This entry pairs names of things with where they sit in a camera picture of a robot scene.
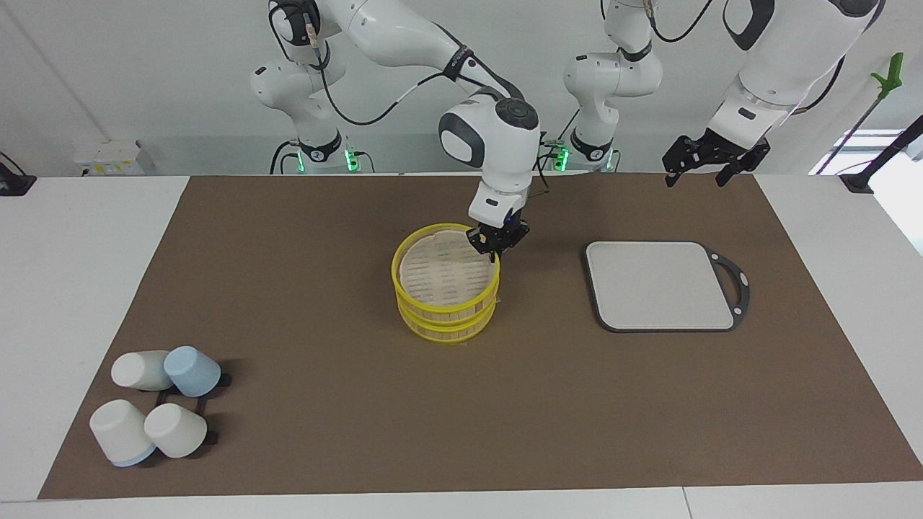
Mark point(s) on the yellow bamboo steamer basket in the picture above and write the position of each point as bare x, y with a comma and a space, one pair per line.
447, 323

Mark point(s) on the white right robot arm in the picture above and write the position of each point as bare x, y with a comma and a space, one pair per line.
497, 137

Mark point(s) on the black table clamp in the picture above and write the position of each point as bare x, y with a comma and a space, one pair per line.
14, 184

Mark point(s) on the white socket box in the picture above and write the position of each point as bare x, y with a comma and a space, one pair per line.
108, 158

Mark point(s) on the black stand pole with clamp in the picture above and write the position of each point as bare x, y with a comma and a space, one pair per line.
858, 182

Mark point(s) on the light blue cup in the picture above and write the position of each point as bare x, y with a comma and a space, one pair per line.
193, 371

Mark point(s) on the grey cutting board dark rim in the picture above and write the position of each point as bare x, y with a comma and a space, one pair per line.
649, 288

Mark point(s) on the brown table mat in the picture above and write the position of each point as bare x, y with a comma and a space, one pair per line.
461, 418

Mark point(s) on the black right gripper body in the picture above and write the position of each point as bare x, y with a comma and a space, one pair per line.
501, 234

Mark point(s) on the white cup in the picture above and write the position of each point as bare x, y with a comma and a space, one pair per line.
119, 431
137, 370
175, 430

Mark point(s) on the black cup rack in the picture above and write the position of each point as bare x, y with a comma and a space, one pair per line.
216, 437

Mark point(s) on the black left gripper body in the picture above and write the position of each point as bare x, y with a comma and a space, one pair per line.
714, 150

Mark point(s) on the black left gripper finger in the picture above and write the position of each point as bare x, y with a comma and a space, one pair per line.
670, 178
728, 175

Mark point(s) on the thin rod with green clip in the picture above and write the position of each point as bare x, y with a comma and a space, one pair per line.
893, 72

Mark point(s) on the beige perforated steamer liner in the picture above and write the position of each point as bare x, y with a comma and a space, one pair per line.
443, 274

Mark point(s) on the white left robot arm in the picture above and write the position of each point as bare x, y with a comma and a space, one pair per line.
786, 50

